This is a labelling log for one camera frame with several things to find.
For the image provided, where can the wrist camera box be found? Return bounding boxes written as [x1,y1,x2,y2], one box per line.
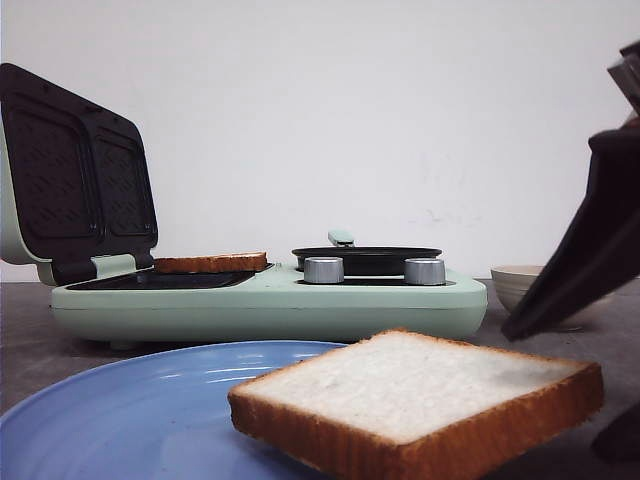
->
[607,40,640,115]

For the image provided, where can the silver right control knob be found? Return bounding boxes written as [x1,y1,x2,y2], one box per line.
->
[404,258,446,286]

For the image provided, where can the mint green breakfast maker base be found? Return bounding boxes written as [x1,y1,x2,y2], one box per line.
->
[51,264,488,343]

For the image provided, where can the beige ribbed bowl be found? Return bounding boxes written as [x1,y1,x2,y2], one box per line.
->
[490,264,616,331]

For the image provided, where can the silver control knob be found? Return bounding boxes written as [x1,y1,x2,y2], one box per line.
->
[404,258,446,286]
[303,257,344,284]

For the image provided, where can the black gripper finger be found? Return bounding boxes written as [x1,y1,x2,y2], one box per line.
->
[591,403,640,464]
[502,127,639,340]

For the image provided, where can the silver left control knob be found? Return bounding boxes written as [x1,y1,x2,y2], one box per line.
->
[303,257,344,284]

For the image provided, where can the breakfast maker hinged lid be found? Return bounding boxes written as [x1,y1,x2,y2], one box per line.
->
[1,63,158,291]

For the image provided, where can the black frying pan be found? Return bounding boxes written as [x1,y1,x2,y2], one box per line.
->
[291,229,442,276]

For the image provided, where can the bread slice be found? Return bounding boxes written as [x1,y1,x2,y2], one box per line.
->
[154,252,267,273]
[228,330,604,479]

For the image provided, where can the blue plastic plate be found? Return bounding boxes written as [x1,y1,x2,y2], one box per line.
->
[1,341,330,479]

